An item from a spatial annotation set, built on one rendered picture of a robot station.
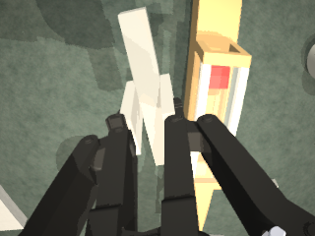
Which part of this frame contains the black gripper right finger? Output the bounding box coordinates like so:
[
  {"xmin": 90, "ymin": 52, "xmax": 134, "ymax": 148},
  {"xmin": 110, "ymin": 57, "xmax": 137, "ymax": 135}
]
[{"xmin": 159, "ymin": 74, "xmax": 315, "ymax": 236}]

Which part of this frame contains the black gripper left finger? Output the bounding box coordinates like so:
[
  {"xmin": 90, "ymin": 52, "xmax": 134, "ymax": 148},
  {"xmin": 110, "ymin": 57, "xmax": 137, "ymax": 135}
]
[{"xmin": 18, "ymin": 81, "xmax": 143, "ymax": 236}]

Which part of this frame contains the cream short cylinder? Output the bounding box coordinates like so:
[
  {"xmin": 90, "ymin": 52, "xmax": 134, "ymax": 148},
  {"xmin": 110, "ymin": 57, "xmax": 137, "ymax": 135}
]
[{"xmin": 307, "ymin": 44, "xmax": 315, "ymax": 79}]

